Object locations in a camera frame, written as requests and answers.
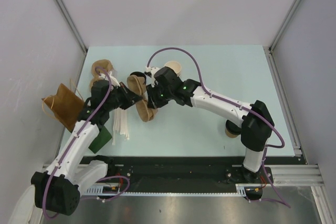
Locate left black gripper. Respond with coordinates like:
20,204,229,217
104,82,143,112

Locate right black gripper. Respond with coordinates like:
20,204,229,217
146,81,173,109

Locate single brown pulp carrier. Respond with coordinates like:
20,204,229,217
127,72,157,122

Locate brown paper cup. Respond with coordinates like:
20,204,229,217
225,120,242,138

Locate green paper bag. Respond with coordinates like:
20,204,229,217
89,126,112,153

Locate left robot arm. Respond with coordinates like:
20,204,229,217
31,80,142,216

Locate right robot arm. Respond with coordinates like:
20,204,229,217
144,67,274,183

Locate stack of black lids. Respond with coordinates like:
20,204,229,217
130,71,146,79

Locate white wrapped straws bundle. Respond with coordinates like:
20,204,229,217
112,108,130,145

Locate brown pulp cup carriers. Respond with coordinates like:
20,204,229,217
89,59,114,89

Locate stack of brown paper cups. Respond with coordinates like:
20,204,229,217
164,61,182,77

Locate brown paper bag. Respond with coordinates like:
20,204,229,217
41,83,84,132

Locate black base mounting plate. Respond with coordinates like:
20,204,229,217
78,156,274,193

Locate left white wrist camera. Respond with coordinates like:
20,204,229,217
103,70,121,88

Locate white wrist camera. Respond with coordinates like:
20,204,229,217
103,70,121,88
144,67,160,77

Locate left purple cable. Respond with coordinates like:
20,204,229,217
41,67,131,220

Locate purple cable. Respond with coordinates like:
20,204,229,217
41,67,131,220
146,47,291,208

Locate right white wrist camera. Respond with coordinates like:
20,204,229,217
144,67,160,77

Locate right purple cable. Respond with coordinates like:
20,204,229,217
146,47,291,208

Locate white slotted cable duct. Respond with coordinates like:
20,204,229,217
84,184,246,197

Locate aluminium frame rail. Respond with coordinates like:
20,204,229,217
55,45,335,223

